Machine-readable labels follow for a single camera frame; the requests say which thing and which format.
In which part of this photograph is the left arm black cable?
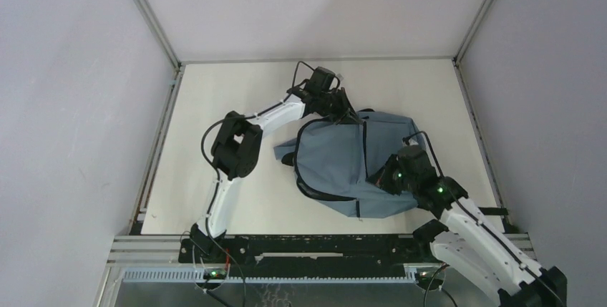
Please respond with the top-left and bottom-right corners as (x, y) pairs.
(192, 61), (316, 291)

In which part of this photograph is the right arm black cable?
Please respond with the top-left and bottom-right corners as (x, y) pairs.
(402, 130), (568, 306)

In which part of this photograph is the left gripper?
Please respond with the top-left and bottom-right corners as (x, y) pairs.
(317, 87), (361, 125)

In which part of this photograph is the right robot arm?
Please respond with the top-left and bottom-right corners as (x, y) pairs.
(367, 145), (567, 306)

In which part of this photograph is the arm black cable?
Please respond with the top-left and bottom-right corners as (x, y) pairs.
(402, 130), (568, 306)
(192, 61), (316, 291)

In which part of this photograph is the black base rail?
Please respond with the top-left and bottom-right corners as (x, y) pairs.
(178, 234), (439, 279)

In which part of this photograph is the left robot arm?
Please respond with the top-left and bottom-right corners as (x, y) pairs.
(192, 67), (357, 262)

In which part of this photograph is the blue student backpack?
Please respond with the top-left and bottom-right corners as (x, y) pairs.
(273, 109), (419, 218)

